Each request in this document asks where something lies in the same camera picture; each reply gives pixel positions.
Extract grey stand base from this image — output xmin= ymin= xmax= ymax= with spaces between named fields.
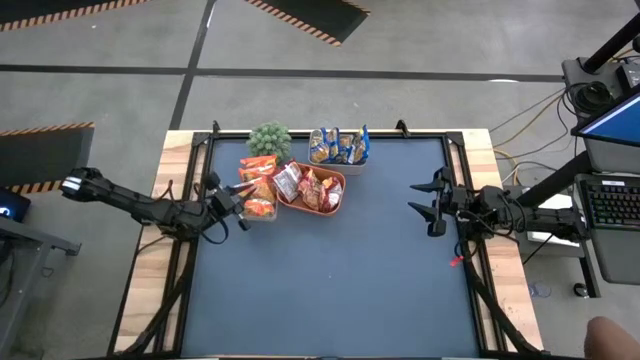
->
xmin=560 ymin=55 xmax=640 ymax=109

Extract grey floor cable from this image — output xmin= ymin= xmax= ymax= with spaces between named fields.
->
xmin=488 ymin=87 xmax=574 ymax=161

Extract white paper sheet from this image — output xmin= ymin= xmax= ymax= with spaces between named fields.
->
xmin=524 ymin=192 xmax=581 ymax=249

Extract yellow floor cable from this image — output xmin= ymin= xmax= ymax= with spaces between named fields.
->
xmin=492 ymin=93 xmax=566 ymax=174

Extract black device with blue light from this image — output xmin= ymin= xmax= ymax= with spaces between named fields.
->
xmin=0 ymin=185 xmax=32 ymax=225

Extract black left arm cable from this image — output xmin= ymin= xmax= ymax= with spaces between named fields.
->
xmin=198 ymin=217 xmax=231 ymax=246

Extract snack packets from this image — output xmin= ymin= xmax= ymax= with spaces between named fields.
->
xmin=272 ymin=161 xmax=304 ymax=204

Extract grey metal desk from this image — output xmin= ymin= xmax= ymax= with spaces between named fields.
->
xmin=0 ymin=214 xmax=84 ymax=359

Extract translucent clear plastic bin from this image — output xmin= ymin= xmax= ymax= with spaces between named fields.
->
xmin=235 ymin=154 xmax=280 ymax=224

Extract black keyboard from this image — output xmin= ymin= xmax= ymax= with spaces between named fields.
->
xmin=583 ymin=178 xmax=640 ymax=232

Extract coiled black cable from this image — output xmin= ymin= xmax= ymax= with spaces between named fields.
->
xmin=568 ymin=79 xmax=610 ymax=117

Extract monitor with blue screen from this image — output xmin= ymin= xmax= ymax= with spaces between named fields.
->
xmin=570 ymin=88 xmax=640 ymax=149

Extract artificial green plant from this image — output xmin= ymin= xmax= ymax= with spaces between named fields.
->
xmin=245 ymin=120 xmax=293 ymax=162

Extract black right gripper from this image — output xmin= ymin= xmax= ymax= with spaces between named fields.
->
xmin=406 ymin=166 xmax=474 ymax=239

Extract pale grey plastic bin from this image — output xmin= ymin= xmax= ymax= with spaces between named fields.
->
xmin=307 ymin=127 xmax=371 ymax=177

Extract clear round floor disc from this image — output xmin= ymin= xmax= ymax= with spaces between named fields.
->
xmin=528 ymin=280 xmax=552 ymax=300

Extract black diagonal support bar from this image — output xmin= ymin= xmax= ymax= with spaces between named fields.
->
xmin=515 ymin=149 xmax=594 ymax=209

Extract black stand pole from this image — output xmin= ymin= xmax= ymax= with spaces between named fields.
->
xmin=582 ymin=10 xmax=640 ymax=75

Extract orange plastic bin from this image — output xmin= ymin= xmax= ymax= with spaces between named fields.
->
xmin=274 ymin=160 xmax=348 ymax=218

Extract black metal table frame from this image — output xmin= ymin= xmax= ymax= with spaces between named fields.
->
xmin=107 ymin=118 xmax=549 ymax=360

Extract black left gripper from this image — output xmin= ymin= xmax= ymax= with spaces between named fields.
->
xmin=204 ymin=171 xmax=258 ymax=233

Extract hazard-striped black floor mat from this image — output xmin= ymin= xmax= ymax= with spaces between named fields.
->
xmin=0 ymin=0 xmax=151 ymax=33
xmin=243 ymin=0 xmax=372 ymax=48
xmin=0 ymin=121 xmax=96 ymax=196

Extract grey workstation cart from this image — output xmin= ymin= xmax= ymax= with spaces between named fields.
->
xmin=514 ymin=134 xmax=640 ymax=300

